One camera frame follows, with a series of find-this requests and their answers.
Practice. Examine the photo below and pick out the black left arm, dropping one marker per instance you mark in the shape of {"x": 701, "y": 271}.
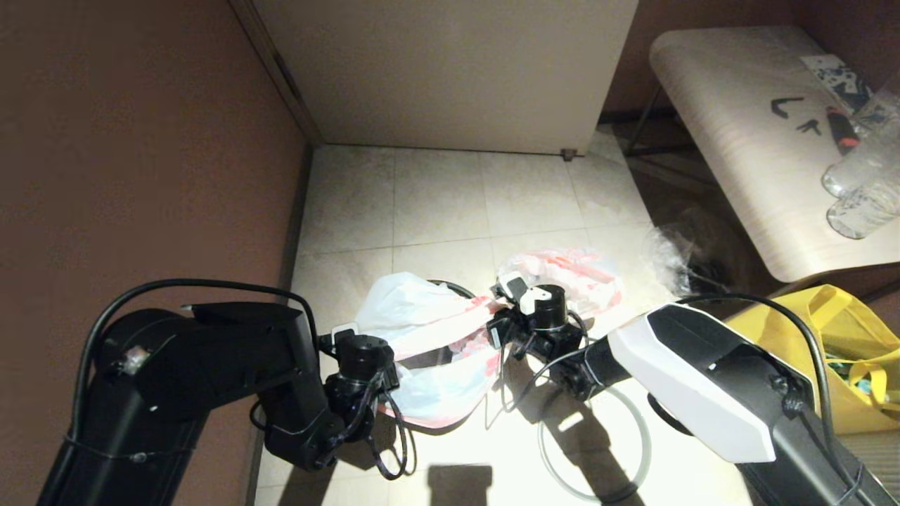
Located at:
{"x": 197, "y": 379}

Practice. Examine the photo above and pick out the white wood-grain table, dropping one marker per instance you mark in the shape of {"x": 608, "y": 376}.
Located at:
{"x": 738, "y": 140}

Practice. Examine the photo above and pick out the red-printed bag holding bottles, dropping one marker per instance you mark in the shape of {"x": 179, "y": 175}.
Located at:
{"x": 598, "y": 270}

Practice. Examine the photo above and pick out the red and black tool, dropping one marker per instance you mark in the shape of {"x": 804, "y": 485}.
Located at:
{"x": 840, "y": 132}

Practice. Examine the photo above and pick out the crumpled clear plastic wrap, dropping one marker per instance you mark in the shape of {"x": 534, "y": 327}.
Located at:
{"x": 675, "y": 263}

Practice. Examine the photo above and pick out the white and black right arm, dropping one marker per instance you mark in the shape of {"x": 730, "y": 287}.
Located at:
{"x": 703, "y": 379}

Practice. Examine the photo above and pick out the yellow fabric tote bag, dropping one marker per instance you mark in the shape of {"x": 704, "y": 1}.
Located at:
{"x": 844, "y": 330}

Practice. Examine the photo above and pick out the blue printed paper sheet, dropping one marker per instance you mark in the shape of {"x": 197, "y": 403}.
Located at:
{"x": 837, "y": 76}

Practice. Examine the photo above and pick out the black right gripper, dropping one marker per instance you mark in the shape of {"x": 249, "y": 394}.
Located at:
{"x": 548, "y": 330}

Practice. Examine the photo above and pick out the black and white wrist camera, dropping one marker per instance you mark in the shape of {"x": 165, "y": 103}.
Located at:
{"x": 344, "y": 329}
{"x": 524, "y": 295}

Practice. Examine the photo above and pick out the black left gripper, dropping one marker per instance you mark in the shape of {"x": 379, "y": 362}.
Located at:
{"x": 362, "y": 372}

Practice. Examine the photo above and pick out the black trash bin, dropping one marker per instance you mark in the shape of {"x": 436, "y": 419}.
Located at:
{"x": 422, "y": 357}

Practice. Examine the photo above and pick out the red-printed plastic bag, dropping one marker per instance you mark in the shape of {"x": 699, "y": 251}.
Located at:
{"x": 408, "y": 309}

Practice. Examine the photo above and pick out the clear plastic water bottle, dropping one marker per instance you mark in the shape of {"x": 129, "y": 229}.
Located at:
{"x": 863, "y": 211}
{"x": 865, "y": 154}

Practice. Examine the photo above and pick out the small black lamp box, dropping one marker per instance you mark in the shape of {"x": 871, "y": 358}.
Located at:
{"x": 494, "y": 339}

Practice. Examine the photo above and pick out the white cabinet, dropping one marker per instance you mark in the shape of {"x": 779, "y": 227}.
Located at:
{"x": 450, "y": 70}

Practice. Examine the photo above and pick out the teal printed packet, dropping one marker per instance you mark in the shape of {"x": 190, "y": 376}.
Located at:
{"x": 865, "y": 379}

